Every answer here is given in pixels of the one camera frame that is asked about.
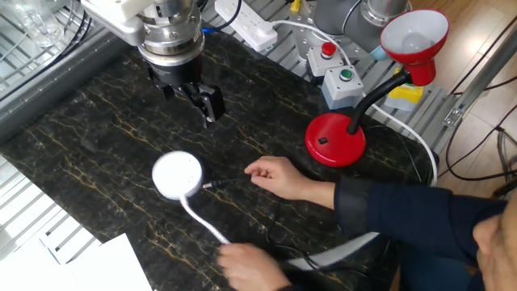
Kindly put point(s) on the yellow button box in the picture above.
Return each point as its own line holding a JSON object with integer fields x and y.
{"x": 406, "y": 95}

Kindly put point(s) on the red gooseneck desk lamp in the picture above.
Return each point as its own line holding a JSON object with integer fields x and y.
{"x": 335, "y": 141}

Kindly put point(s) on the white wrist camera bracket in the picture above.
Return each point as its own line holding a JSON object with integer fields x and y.
{"x": 117, "y": 16}

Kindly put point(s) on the grey aluminium frame beam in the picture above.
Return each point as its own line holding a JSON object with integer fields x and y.
{"x": 48, "y": 85}

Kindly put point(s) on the large white paper sheet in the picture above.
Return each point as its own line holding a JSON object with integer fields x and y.
{"x": 109, "y": 266}

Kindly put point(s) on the round white power socket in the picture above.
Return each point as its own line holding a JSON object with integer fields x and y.
{"x": 177, "y": 174}

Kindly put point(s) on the aluminium profile with bracket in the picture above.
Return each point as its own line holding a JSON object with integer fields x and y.
{"x": 484, "y": 72}

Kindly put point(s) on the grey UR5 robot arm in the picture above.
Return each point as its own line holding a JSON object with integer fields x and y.
{"x": 173, "y": 40}

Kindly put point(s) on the person's left hand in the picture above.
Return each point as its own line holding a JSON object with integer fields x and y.
{"x": 250, "y": 271}

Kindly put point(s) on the dark blue jacket torso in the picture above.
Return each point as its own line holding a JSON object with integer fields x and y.
{"x": 436, "y": 271}

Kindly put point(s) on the clear glass jug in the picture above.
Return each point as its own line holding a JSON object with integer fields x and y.
{"x": 36, "y": 24}

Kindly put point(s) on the long white power strip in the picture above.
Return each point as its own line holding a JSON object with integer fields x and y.
{"x": 242, "y": 20}

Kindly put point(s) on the small yellow clip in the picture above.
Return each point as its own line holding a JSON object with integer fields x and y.
{"x": 295, "y": 5}

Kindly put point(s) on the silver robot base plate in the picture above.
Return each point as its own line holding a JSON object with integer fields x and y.
{"x": 303, "y": 36}

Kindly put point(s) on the person's right hand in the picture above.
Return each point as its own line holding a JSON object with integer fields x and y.
{"x": 278, "y": 175}

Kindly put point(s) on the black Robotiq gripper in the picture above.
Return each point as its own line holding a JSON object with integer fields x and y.
{"x": 177, "y": 74}

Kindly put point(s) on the person's head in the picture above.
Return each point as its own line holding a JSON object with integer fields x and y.
{"x": 501, "y": 250}

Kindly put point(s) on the person's right forearm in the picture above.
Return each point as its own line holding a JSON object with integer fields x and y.
{"x": 383, "y": 210}

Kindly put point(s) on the grey box green button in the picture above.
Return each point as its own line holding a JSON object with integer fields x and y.
{"x": 339, "y": 91}

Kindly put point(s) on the grey box red button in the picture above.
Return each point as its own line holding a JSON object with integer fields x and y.
{"x": 319, "y": 62}

